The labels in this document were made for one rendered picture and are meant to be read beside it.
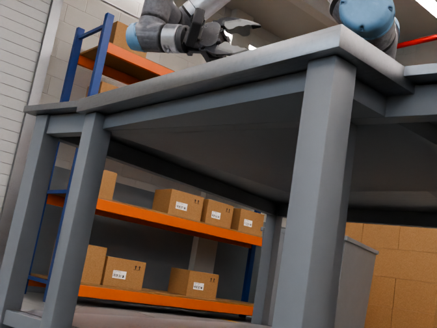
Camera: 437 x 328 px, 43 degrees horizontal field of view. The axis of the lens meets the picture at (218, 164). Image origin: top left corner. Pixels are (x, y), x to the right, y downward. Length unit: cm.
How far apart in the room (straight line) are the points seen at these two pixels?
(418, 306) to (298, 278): 421
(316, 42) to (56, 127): 100
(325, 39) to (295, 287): 40
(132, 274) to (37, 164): 349
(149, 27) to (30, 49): 417
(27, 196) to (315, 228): 108
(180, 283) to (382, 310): 193
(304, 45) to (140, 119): 57
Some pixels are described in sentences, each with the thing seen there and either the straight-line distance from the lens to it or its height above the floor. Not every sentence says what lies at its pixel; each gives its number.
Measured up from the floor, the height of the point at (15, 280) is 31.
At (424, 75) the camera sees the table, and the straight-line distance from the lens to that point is 106.
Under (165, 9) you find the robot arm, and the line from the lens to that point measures 154.
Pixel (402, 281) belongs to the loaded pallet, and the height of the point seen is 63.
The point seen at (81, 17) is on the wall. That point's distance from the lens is 600.
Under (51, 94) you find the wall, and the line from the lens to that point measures 568.
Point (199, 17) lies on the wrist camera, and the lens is 138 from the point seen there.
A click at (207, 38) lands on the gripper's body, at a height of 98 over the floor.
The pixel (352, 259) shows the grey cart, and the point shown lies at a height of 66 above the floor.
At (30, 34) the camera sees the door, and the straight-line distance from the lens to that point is 567.
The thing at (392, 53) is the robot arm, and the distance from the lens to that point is 146.
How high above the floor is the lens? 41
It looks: 11 degrees up
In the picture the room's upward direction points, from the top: 9 degrees clockwise
